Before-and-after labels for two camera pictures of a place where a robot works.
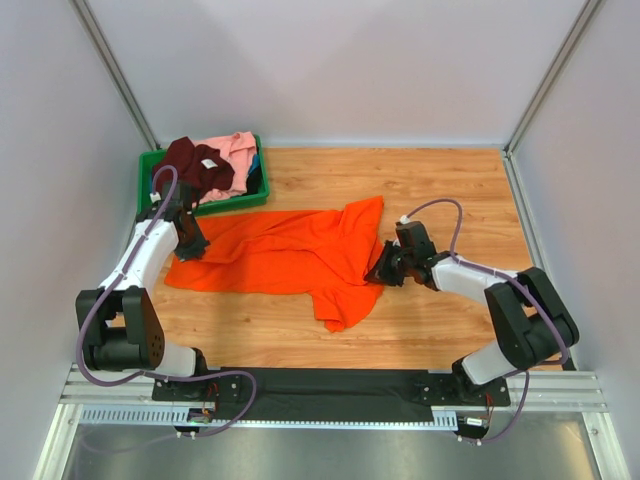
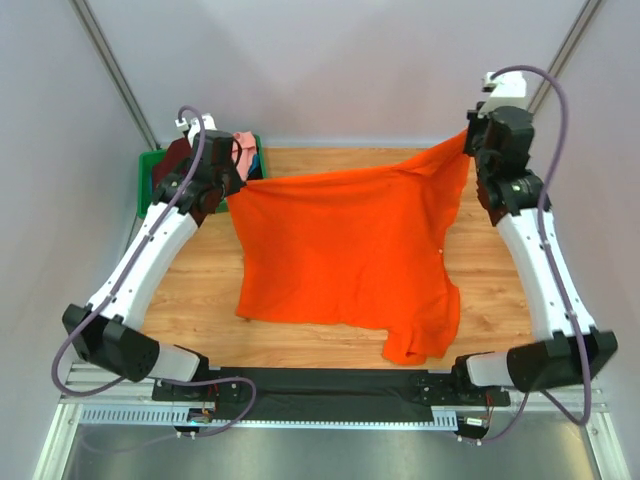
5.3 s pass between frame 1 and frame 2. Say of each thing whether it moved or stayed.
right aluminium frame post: stayed
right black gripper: moved
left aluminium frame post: stayed
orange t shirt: moved
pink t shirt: stayed
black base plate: stayed
